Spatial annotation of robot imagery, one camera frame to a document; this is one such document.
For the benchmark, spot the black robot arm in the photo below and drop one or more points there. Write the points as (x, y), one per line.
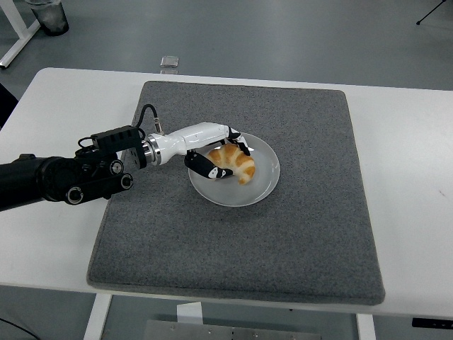
(35, 177)

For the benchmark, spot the black desk control panel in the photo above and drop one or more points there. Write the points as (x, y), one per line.
(431, 322)

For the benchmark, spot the black tripod leg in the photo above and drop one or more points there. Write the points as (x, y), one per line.
(430, 13)

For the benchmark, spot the dark mesh trash bin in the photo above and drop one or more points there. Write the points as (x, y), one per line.
(51, 19)

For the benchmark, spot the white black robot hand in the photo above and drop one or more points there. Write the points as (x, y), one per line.
(191, 136)

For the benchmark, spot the white paper label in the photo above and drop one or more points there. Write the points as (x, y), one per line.
(189, 312)

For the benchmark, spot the light grey round plate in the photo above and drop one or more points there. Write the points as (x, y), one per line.
(247, 195)

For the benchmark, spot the white desk frame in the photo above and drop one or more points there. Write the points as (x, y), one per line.
(17, 39)

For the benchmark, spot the grey felt mat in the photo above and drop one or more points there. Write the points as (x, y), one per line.
(230, 248)

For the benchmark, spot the white table leg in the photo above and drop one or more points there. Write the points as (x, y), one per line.
(97, 318)
(366, 327)

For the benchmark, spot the black floor object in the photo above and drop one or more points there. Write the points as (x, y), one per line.
(6, 106)

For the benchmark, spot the grey metal plate with screws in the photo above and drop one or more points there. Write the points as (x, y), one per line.
(212, 332)

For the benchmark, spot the golden croissant bread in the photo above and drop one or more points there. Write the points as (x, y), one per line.
(240, 164)

